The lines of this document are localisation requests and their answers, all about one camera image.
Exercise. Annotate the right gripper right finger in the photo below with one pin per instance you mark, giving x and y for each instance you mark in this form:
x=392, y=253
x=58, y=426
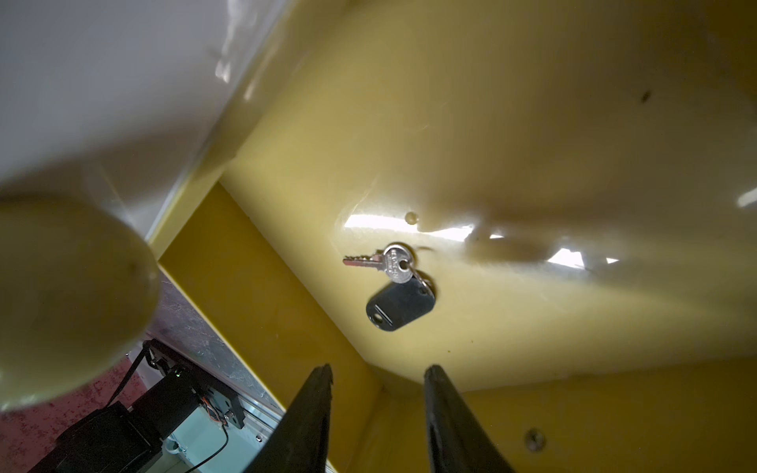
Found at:
x=456, y=441

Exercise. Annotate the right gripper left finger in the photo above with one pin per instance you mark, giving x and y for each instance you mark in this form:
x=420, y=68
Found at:
x=300, y=441

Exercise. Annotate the yellow bottom drawer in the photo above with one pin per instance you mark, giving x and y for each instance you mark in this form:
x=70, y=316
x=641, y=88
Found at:
x=576, y=179

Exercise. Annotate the white drawer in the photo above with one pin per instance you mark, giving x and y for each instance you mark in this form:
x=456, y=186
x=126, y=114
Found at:
x=116, y=120

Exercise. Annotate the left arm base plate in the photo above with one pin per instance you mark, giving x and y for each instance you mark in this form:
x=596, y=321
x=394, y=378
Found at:
x=120, y=439

